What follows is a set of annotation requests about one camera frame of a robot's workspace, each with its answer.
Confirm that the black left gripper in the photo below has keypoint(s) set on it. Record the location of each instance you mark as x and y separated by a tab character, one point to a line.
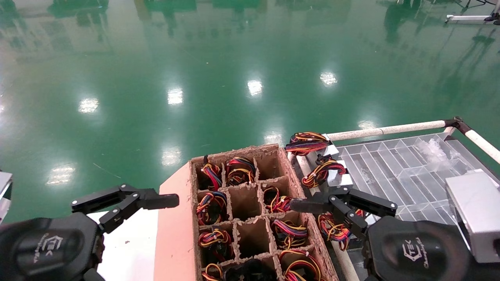
47	249

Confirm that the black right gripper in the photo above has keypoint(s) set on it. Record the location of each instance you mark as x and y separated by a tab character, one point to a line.
414	253

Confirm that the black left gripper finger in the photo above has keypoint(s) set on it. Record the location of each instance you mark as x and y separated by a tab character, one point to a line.
156	200

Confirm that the pink cardboard panel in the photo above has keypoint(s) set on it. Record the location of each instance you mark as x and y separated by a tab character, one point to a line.
175	242

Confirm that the white flat sheet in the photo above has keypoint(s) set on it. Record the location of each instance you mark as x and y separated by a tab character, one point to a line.
133	249

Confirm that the brown cardboard divider box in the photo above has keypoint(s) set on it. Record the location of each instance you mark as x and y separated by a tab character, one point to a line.
244	201

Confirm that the clear plastic divider tray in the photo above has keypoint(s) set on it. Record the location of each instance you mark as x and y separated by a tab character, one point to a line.
406	171

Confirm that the crumpled clear plastic film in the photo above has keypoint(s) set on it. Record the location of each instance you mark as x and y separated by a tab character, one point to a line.
431	150

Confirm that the black pipe connector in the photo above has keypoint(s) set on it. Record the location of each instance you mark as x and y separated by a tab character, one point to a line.
459	125

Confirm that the white stand base bar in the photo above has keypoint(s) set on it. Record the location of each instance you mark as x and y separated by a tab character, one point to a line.
465	18

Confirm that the beige pipe rail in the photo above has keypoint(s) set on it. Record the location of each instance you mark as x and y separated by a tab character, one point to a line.
345	265

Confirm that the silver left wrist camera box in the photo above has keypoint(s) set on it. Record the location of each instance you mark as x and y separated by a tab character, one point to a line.
4	191

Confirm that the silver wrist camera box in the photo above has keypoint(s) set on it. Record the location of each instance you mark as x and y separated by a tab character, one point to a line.
4	191
474	210

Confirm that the long white pipe rail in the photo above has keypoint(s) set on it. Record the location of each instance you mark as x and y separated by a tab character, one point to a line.
390	128

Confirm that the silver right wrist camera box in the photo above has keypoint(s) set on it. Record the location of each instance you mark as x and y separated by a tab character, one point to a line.
474	210

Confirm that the short white pipe rail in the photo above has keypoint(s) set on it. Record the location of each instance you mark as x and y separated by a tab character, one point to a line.
484	144

